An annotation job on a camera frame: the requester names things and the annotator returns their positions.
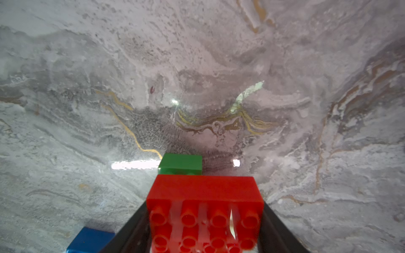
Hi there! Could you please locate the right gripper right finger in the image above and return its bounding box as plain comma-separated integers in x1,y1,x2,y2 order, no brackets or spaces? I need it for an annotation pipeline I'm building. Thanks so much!
257,203,309,253

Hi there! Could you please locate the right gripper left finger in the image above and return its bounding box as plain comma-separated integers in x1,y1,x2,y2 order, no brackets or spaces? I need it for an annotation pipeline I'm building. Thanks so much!
100,202,150,253

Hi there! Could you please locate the blue lego brick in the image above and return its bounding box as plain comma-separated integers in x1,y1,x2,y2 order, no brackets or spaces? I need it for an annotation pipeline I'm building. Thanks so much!
66,227,116,253

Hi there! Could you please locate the red lego brick front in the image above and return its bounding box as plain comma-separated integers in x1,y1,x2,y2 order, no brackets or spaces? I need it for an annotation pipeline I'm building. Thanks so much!
146,175,264,253

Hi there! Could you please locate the green small lego brick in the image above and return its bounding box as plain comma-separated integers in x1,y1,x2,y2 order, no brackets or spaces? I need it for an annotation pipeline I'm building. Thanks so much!
158,153,203,176

